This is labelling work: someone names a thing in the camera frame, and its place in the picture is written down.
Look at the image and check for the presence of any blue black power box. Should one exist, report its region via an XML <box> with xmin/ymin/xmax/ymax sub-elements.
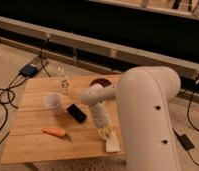
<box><xmin>19</xmin><ymin>64</ymin><xmax>38</xmax><ymax>78</ymax></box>

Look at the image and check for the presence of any black phone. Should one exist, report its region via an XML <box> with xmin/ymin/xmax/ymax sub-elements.
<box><xmin>67</xmin><ymin>104</ymin><xmax>87</xmax><ymax>123</ymax></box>

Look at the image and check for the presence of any black floor cables left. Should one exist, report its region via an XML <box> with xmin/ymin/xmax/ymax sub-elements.
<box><xmin>0</xmin><ymin>39</ymin><xmax>52</xmax><ymax>153</ymax></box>

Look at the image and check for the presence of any white sponge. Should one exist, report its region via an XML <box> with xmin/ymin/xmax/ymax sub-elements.
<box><xmin>106</xmin><ymin>132</ymin><xmax>120</xmax><ymax>153</ymax></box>

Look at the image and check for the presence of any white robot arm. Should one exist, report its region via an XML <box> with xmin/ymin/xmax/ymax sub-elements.
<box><xmin>80</xmin><ymin>66</ymin><xmax>181</xmax><ymax>171</ymax></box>

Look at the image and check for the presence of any black cable right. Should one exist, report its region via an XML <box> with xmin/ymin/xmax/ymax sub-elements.
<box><xmin>186</xmin><ymin>74</ymin><xmax>199</xmax><ymax>136</ymax></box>

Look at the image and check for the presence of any dark red bowl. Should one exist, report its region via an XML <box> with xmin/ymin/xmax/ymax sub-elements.
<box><xmin>90</xmin><ymin>78</ymin><xmax>111</xmax><ymax>87</ymax></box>

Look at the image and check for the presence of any white plastic cup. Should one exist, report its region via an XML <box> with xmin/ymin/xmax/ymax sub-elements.
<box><xmin>44</xmin><ymin>93</ymin><xmax>63</xmax><ymax>116</ymax></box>

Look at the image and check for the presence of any orange carrot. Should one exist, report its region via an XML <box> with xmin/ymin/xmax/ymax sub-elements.
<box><xmin>42</xmin><ymin>128</ymin><xmax>71</xmax><ymax>140</ymax></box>

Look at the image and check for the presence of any black power adapter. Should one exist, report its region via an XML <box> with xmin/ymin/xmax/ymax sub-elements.
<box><xmin>175</xmin><ymin>132</ymin><xmax>194</xmax><ymax>151</ymax></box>

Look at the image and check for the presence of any wooden table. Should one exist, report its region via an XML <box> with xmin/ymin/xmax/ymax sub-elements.
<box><xmin>0</xmin><ymin>73</ymin><xmax>125</xmax><ymax>165</ymax></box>

